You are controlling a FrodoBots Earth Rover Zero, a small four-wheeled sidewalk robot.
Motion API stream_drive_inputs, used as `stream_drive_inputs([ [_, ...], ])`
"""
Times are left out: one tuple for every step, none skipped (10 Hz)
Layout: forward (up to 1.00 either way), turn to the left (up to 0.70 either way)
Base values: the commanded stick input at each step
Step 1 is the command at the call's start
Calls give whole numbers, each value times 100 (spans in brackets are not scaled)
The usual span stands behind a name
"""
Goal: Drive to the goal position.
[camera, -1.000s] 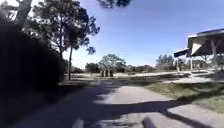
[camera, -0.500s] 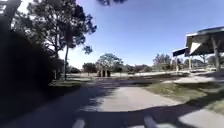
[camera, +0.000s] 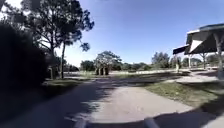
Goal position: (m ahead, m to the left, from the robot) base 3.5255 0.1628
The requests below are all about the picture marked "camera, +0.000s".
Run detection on tall dark trees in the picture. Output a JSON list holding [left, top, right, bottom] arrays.
[[5, 0, 96, 81]]

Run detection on group of dark posts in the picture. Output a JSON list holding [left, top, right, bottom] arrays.
[[94, 67, 110, 77]]

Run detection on small open shelter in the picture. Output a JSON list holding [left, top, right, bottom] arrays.
[[172, 44, 192, 70]]

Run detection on large dark bush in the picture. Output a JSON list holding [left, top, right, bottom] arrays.
[[0, 21, 50, 113]]

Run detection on distant line of trees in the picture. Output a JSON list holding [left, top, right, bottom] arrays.
[[79, 50, 224, 73]]

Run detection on large open shelter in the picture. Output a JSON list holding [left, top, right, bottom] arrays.
[[184, 22, 224, 80]]

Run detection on grass patch beside shelter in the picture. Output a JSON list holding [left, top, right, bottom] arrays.
[[143, 79, 224, 110]]

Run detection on robot's own part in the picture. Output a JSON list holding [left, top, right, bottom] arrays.
[[143, 117, 161, 128], [73, 118, 88, 128]]

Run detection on round-crowned tree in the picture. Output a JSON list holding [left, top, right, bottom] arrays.
[[93, 50, 123, 72]]

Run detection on grey paved path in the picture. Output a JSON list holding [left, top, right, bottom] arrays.
[[0, 70, 224, 128]]

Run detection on grass strip beside bush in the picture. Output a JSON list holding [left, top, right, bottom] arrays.
[[41, 77, 90, 98]]

